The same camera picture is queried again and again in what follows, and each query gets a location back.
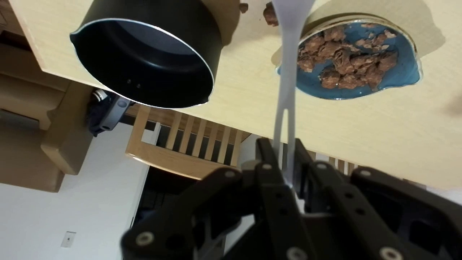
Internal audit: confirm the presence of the white wall outlet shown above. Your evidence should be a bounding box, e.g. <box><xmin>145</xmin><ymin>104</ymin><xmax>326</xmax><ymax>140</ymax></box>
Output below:
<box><xmin>59</xmin><ymin>229</ymin><xmax>77</xmax><ymax>248</ymax></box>

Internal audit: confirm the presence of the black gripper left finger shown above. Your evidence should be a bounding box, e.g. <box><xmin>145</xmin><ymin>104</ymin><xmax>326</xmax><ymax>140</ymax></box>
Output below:
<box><xmin>119</xmin><ymin>135</ymin><xmax>308</xmax><ymax>260</ymax></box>

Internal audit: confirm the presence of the blue bowl with brown cereal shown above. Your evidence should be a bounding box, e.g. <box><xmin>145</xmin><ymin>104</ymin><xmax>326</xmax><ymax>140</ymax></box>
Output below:
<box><xmin>275</xmin><ymin>11</ymin><xmax>424</xmax><ymax>102</ymax></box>

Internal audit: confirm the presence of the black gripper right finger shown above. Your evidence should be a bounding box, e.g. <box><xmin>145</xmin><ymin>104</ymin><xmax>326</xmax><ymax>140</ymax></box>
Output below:
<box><xmin>292</xmin><ymin>137</ymin><xmax>462</xmax><ymax>260</ymax></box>

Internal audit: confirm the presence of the black saucepan with handle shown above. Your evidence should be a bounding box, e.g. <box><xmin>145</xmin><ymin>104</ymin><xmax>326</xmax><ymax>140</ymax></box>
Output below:
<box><xmin>69</xmin><ymin>0</ymin><xmax>225</xmax><ymax>137</ymax></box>

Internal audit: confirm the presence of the brown sofa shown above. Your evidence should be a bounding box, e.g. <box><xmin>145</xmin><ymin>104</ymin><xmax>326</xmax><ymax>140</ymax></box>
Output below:
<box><xmin>0</xmin><ymin>41</ymin><xmax>96</xmax><ymax>193</ymax></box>

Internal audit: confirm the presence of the brown cereal crumb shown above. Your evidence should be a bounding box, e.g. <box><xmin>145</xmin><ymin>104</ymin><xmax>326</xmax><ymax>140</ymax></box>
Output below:
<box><xmin>261</xmin><ymin>2</ymin><xmax>279</xmax><ymax>27</ymax></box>

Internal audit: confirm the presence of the light wooden slat-back chair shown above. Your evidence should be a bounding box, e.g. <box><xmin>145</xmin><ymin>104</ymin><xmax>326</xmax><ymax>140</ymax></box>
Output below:
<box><xmin>124</xmin><ymin>104</ymin><xmax>252</xmax><ymax>182</ymax></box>

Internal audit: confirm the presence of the white plastic spoon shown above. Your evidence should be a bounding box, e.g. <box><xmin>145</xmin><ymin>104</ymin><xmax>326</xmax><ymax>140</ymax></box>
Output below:
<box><xmin>271</xmin><ymin>0</ymin><xmax>316</xmax><ymax>186</ymax></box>

